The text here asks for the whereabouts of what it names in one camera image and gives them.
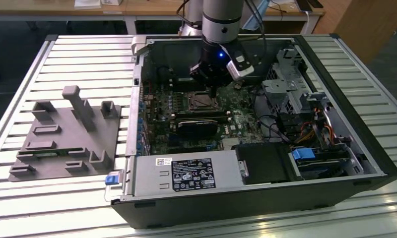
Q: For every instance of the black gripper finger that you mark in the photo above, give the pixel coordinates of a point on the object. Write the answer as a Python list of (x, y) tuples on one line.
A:
[(213, 95)]

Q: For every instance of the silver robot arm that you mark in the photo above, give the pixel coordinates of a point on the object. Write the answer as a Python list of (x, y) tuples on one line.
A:
[(221, 22)]

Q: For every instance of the CPU socket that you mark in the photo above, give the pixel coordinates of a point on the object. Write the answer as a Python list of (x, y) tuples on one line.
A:
[(187, 109)]

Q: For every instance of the green motherboard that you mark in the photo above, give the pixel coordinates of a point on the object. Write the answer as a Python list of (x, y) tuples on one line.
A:
[(241, 121)]

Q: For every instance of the silver finned heatsink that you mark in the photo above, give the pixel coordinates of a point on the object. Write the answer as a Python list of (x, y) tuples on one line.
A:
[(229, 142)]

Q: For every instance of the silver metal drive cage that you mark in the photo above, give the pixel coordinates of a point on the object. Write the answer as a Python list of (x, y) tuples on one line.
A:
[(281, 91)]

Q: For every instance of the pale blue teach pendant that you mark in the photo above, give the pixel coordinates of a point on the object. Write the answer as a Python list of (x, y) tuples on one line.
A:
[(253, 23)]

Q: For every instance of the black plastic connector block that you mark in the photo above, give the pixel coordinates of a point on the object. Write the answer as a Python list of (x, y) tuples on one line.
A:
[(285, 124)]

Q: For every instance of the black plastic shroud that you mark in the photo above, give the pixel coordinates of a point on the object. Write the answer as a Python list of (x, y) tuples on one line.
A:
[(264, 163)]

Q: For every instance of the blue disk carrier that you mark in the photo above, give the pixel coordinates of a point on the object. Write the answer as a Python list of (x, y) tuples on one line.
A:
[(302, 153)]

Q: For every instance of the silver power supply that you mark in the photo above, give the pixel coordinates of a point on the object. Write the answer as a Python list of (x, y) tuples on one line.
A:
[(148, 178)]

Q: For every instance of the small white box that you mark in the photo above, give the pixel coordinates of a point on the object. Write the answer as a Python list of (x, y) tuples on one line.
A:
[(112, 2)]

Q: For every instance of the white cardboard box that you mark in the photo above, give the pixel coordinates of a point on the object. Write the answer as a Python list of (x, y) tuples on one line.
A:
[(85, 3)]

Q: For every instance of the blue case latch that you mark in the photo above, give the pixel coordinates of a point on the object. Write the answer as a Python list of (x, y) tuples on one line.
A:
[(111, 179)]

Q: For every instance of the black PC case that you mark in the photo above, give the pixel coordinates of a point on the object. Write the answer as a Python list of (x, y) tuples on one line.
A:
[(219, 213)]

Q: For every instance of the grey parts rack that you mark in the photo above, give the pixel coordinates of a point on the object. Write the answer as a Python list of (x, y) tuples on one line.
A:
[(69, 148)]

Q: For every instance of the wooden cabinet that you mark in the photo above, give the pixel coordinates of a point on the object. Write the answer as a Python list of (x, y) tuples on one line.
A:
[(366, 24)]

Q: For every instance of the silver disk bay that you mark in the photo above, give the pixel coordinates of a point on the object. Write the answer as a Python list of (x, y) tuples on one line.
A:
[(356, 168)]

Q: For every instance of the wooden desk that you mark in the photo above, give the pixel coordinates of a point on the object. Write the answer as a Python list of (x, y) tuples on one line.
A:
[(52, 12)]

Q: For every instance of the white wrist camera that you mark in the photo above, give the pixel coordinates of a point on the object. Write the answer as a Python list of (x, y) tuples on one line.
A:
[(240, 72)]

